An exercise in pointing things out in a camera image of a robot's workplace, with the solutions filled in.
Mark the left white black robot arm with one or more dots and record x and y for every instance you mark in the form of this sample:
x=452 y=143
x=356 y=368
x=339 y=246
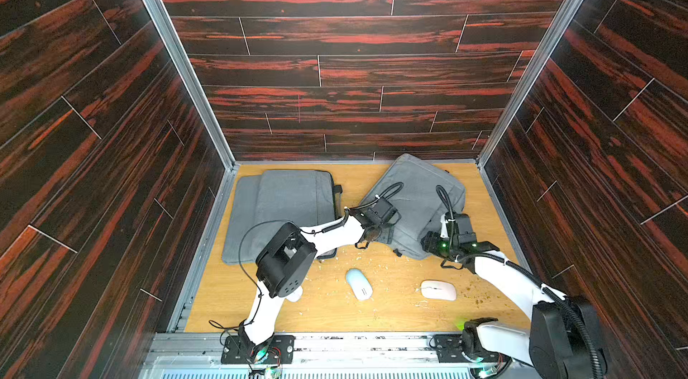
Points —
x=285 y=261

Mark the left white computer mouse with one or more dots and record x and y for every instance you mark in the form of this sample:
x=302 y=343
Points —
x=295 y=295

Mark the grey laptop bag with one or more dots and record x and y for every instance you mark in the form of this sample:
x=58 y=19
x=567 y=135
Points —
x=244 y=214
x=306 y=198
x=419 y=207

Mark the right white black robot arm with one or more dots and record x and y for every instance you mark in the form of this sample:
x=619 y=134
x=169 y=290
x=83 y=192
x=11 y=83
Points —
x=564 y=339

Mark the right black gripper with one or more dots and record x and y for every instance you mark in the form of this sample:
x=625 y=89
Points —
x=435 y=244

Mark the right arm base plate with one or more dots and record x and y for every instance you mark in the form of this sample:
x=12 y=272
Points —
x=450 y=350

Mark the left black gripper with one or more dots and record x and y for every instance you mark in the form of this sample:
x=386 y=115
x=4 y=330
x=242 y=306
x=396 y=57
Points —
x=387 y=233

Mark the right white pink computer mouse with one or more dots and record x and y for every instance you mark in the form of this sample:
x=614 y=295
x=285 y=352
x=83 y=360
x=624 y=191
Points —
x=438 y=290

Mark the aluminium front rail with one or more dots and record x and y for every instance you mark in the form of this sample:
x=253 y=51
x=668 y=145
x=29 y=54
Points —
x=320 y=355

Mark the pale blue computer mouse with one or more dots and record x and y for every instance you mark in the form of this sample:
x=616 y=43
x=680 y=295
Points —
x=359 y=284

